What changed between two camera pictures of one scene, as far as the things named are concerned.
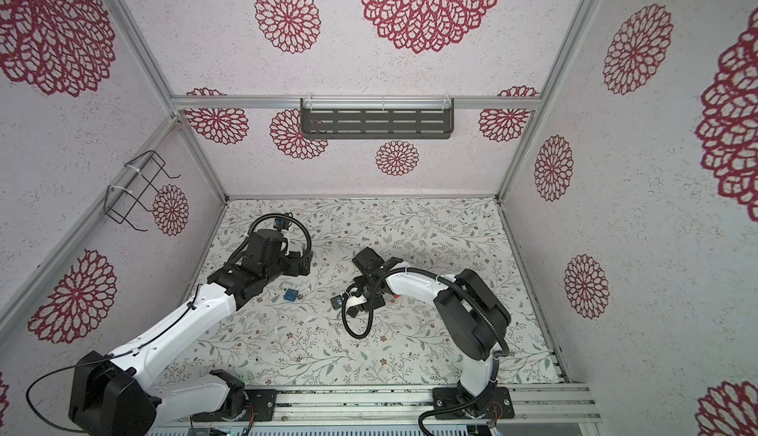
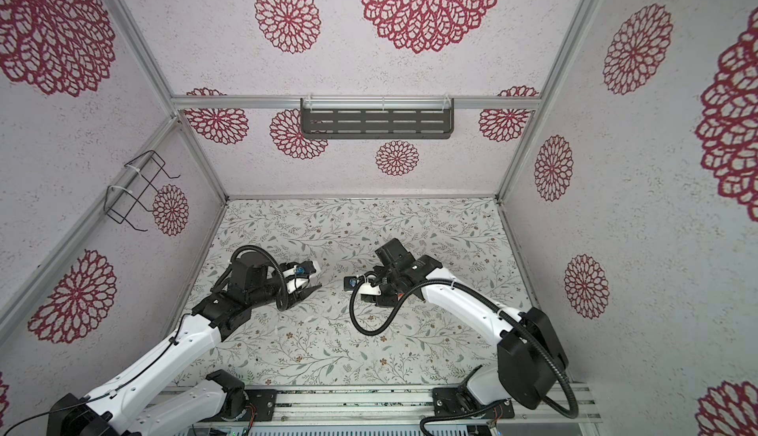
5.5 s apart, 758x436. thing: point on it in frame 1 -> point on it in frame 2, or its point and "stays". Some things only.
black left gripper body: x=291 y=263 -> x=274 y=290
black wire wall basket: x=120 y=198 stays
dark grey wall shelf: x=376 y=118 stays
